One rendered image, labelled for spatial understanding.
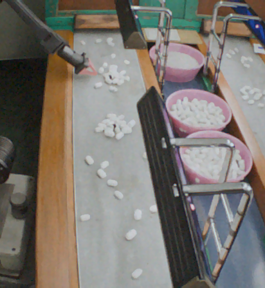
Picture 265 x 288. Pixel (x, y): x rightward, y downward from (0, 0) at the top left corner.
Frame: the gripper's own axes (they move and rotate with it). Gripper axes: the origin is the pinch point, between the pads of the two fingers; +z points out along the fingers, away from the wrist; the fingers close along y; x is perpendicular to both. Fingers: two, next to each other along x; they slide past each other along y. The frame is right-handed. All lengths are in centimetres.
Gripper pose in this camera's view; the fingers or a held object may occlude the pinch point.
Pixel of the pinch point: (94, 73)
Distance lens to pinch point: 194.7
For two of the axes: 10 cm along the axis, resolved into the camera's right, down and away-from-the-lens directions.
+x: -6.9, 6.0, 4.1
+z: 7.1, 4.7, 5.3
